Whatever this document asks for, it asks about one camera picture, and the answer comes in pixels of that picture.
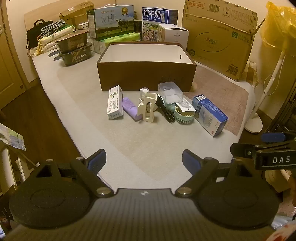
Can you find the large cardboard carton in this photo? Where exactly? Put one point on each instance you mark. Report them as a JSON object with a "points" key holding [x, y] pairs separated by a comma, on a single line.
{"points": [[219, 41]]}

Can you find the blue medicine box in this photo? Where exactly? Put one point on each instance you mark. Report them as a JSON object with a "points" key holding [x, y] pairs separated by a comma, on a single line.
{"points": [[208, 113]]}

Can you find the crumpled brown paper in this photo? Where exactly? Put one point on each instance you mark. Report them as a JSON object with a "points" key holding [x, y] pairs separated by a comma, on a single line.
{"points": [[251, 71]]}

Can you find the brown cardboard box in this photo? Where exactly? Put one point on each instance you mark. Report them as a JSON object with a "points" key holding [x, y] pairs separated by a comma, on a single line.
{"points": [[143, 74]]}

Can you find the black bag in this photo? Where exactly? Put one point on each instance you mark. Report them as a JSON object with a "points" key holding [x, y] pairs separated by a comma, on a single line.
{"points": [[33, 34]]}

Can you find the cream wrapped packets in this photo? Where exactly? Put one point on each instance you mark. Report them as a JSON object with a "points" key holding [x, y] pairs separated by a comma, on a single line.
{"points": [[48, 42]]}

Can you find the small dark box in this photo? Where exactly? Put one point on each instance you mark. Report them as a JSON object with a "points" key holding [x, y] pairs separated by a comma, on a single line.
{"points": [[137, 26]]}

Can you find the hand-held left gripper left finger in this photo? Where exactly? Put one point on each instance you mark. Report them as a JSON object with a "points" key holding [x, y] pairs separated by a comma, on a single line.
{"points": [[97, 160]]}

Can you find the small cardboard box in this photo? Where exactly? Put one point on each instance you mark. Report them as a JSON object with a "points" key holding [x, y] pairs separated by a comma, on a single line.
{"points": [[76, 12]]}

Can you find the clear plastic container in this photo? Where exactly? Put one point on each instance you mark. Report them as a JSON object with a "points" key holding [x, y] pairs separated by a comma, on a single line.
{"points": [[171, 92]]}

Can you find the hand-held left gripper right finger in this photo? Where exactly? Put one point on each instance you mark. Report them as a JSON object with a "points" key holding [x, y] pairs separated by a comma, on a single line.
{"points": [[191, 160]]}

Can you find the white carton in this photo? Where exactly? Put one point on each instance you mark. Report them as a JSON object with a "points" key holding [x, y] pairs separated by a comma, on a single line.
{"points": [[173, 34]]}

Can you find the brown spray bottle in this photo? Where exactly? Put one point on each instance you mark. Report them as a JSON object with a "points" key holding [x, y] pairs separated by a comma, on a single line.
{"points": [[144, 91]]}

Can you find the white chair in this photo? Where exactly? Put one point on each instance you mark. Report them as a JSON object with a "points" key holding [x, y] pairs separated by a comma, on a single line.
{"points": [[20, 166]]}

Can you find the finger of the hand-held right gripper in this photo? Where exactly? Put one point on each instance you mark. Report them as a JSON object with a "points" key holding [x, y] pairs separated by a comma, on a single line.
{"points": [[240, 149], [272, 137]]}

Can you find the dark food box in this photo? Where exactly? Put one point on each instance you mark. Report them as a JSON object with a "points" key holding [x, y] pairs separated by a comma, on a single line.
{"points": [[71, 42], [74, 58]]}

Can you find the pale purple tube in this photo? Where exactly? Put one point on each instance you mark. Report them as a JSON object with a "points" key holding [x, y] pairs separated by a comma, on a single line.
{"points": [[129, 107]]}

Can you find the yellow plastic bag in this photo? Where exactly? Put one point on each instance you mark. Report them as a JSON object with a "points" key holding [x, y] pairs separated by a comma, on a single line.
{"points": [[279, 27]]}

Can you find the white green-print medicine box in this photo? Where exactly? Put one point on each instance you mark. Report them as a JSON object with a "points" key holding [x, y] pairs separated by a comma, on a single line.
{"points": [[115, 104]]}

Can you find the patterned cloth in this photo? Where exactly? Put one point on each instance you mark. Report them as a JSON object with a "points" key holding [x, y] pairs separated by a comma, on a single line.
{"points": [[11, 136]]}

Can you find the wooden wardrobe door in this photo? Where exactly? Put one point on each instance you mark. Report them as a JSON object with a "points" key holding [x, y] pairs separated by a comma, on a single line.
{"points": [[9, 69]]}

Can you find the pale grey mat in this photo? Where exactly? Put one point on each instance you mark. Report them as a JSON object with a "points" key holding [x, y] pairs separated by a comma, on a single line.
{"points": [[138, 143]]}

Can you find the green tissue multipack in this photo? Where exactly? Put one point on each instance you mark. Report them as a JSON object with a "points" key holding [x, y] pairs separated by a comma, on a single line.
{"points": [[124, 37]]}

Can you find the green pasture milk carton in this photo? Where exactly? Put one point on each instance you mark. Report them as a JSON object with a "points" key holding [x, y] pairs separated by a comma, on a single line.
{"points": [[108, 23]]}

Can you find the cream plastic holder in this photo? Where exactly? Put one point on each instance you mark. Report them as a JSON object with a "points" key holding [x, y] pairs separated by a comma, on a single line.
{"points": [[148, 115]]}

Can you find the grey striped cloth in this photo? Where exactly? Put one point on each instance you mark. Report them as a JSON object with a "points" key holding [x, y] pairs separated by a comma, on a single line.
{"points": [[52, 27]]}

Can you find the black metal rack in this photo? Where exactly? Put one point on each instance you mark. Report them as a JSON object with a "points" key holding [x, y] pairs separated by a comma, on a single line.
{"points": [[284, 115]]}

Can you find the blue milk carton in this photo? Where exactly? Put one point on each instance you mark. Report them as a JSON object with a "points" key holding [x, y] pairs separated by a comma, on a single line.
{"points": [[150, 23]]}

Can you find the brown mat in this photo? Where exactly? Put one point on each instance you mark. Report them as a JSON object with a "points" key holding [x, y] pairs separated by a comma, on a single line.
{"points": [[231, 99]]}

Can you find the green mini fan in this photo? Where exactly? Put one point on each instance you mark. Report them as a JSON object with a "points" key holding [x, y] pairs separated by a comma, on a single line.
{"points": [[183, 115]]}

